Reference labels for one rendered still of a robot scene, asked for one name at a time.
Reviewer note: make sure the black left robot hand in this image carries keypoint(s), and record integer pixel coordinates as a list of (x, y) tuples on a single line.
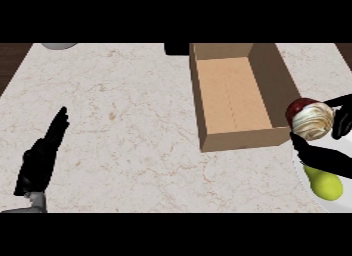
[(39, 160)]

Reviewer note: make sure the cream frosted cupcake red wrapper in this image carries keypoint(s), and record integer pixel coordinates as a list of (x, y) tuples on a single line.
[(310, 119)]

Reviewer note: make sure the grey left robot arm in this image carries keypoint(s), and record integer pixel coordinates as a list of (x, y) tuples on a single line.
[(32, 205)]

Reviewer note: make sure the brown cardboard box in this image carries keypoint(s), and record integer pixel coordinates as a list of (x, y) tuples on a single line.
[(239, 96)]

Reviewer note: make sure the white plate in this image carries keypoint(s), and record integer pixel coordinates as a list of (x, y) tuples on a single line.
[(349, 196)]

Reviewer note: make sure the grey round object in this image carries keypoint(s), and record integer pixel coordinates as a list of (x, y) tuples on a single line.
[(59, 46)]

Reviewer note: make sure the black square object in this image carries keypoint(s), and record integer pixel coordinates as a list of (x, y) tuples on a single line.
[(177, 49)]

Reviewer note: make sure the yellow-green pear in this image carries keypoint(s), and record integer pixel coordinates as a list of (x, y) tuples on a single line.
[(326, 185)]

